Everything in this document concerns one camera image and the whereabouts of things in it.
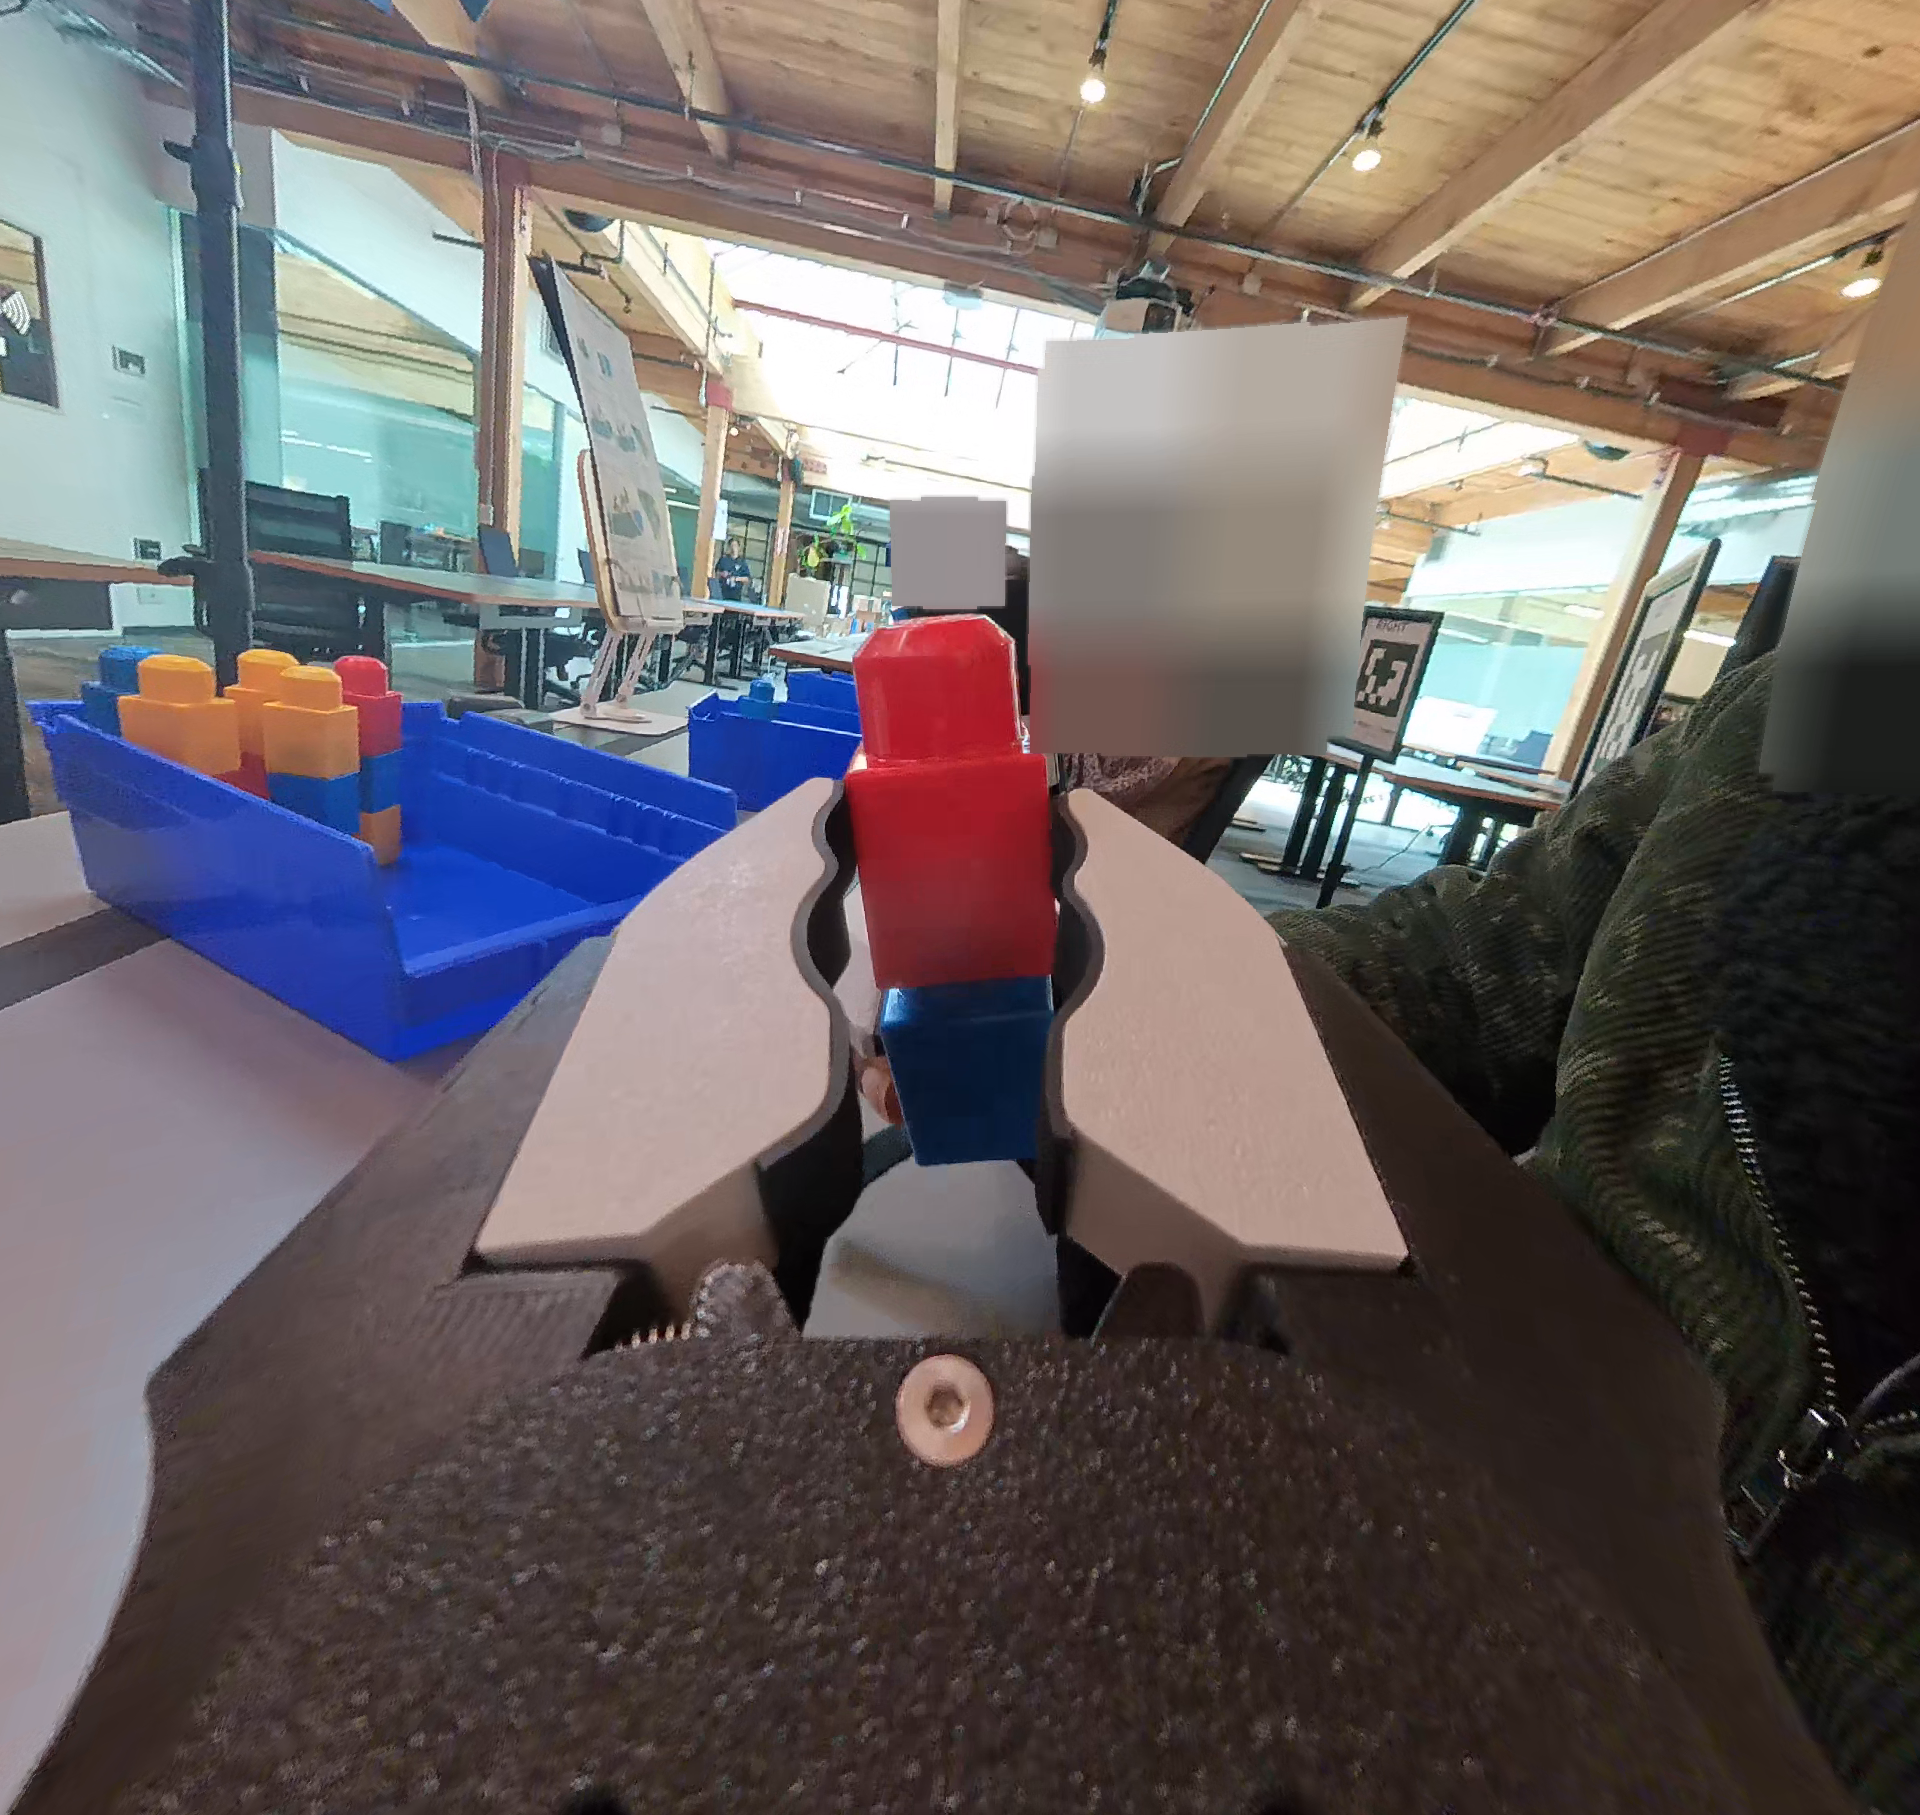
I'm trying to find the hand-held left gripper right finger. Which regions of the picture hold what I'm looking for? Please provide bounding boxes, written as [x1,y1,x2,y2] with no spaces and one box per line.
[1035,787,1416,1298]

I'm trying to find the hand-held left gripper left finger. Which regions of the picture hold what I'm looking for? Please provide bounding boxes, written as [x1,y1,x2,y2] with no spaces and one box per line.
[469,779,871,1298]

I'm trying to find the blue plastic bin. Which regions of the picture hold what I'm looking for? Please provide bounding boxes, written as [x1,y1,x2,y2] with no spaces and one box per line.
[28,697,739,1064]
[685,668,863,815]

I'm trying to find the blue mega block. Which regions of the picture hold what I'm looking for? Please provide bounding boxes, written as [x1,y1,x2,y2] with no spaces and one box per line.
[876,975,1054,1169]

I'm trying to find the red mega block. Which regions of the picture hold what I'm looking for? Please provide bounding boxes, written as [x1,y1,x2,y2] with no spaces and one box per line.
[844,616,1057,985]

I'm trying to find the person's right forearm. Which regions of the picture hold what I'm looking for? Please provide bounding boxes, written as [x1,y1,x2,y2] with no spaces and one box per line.
[1271,658,1771,1156]

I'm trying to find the black-white marker sign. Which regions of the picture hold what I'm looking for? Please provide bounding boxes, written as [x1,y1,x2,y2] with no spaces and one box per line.
[1347,606,1445,762]
[1572,538,1723,788]

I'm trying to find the person's green jacket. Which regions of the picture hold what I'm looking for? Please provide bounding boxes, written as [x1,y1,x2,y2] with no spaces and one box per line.
[1500,781,1920,1815]

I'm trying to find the cluster of stacked block towers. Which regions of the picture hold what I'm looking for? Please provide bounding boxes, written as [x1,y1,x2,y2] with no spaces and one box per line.
[82,643,408,871]

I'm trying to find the instruction sheet on wooden board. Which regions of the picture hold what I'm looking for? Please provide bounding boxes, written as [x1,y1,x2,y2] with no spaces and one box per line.
[530,255,707,636]

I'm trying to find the black office chair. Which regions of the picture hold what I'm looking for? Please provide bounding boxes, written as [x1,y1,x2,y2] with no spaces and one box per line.
[241,482,361,669]

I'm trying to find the black tripod stand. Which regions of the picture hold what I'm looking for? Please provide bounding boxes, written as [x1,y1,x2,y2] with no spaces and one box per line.
[179,0,252,693]

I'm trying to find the dark framed wall picture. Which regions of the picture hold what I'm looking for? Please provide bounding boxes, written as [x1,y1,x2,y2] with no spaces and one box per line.
[0,218,62,410]

